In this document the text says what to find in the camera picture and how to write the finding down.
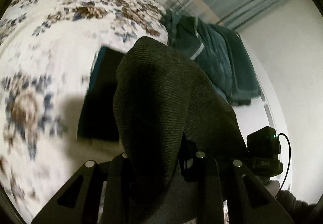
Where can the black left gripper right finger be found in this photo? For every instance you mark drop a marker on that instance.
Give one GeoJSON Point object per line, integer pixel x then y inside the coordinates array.
{"type": "Point", "coordinates": [247, 199]}

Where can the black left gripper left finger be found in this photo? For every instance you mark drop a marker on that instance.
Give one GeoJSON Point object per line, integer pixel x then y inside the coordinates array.
{"type": "Point", "coordinates": [96, 193]}

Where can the dark striped knit sweater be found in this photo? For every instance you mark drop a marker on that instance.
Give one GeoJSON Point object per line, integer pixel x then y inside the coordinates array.
{"type": "Point", "coordinates": [179, 138]}

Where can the white bed headboard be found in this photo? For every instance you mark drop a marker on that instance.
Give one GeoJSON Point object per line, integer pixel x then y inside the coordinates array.
{"type": "Point", "coordinates": [265, 110]}

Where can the folded black white striped garment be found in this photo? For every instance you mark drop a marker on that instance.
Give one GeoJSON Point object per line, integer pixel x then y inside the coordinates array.
{"type": "Point", "coordinates": [97, 119]}

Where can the floral bed cover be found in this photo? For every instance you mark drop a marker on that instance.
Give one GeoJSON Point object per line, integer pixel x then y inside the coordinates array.
{"type": "Point", "coordinates": [48, 49]}

